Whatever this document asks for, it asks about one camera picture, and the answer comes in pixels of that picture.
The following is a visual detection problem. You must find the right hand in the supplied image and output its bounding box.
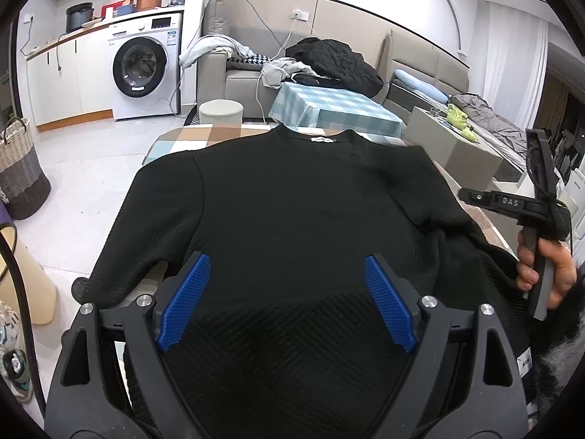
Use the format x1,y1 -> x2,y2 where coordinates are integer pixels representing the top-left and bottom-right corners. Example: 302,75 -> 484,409
517,232 -> 577,310

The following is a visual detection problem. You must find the blue checkered small table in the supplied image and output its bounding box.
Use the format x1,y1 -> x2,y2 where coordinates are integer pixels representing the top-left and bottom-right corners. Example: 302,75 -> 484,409
269,82 -> 407,138

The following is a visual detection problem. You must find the red box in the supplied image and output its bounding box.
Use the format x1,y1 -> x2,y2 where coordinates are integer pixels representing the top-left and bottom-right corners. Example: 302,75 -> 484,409
100,0 -> 134,19

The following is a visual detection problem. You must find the black knit sweater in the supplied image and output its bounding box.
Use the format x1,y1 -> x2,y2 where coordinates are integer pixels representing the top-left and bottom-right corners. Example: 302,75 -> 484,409
72,126 -> 531,438

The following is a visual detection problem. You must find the copper pot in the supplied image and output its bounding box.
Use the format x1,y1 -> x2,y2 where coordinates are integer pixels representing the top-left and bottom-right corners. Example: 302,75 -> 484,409
136,0 -> 163,12

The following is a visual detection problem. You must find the grey blanket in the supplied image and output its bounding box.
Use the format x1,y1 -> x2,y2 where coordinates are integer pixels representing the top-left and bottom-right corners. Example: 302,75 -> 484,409
448,93 -> 527,169

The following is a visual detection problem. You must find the white base cabinet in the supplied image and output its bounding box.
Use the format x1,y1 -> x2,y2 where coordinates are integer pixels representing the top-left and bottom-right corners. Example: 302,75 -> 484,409
26,29 -> 113,132

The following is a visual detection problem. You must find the white wall socket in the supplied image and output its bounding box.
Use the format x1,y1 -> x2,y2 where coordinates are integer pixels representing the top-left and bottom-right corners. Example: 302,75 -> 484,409
291,9 -> 310,22

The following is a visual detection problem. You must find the light blue pillow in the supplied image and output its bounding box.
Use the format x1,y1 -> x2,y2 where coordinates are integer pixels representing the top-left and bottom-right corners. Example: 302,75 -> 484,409
394,70 -> 448,104

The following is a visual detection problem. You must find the checkered brown blue tablecloth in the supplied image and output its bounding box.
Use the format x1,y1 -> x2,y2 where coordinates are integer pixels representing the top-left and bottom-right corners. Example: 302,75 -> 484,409
142,123 -> 520,256

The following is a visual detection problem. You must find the white washing machine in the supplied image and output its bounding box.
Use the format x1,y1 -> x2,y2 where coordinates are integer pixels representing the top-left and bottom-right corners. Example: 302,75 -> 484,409
108,11 -> 182,120

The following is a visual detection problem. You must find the yellow green toy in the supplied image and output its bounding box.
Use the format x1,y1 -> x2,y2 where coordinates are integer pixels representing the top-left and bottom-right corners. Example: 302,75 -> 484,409
446,103 -> 479,143

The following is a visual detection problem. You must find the woven laundry basket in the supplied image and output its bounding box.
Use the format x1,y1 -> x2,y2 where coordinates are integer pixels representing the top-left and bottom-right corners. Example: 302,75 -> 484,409
0,117 -> 52,220

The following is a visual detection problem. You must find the beige waste bin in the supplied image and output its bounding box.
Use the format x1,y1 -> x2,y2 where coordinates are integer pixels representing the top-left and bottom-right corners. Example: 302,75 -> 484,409
1,223 -> 57,325

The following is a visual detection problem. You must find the white grey clothes pile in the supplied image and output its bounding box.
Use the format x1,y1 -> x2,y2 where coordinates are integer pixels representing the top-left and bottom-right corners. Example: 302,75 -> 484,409
260,57 -> 316,89

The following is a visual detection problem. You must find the grey sofa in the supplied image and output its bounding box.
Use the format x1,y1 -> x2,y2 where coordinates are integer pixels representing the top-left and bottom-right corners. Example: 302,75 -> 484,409
196,0 -> 287,120

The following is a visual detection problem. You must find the black quilted jacket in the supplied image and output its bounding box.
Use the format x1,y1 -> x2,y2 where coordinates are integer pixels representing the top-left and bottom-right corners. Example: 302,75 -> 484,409
286,37 -> 384,99

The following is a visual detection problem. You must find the round white stool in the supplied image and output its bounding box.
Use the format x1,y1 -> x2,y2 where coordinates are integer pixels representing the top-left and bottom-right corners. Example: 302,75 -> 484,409
198,99 -> 244,125

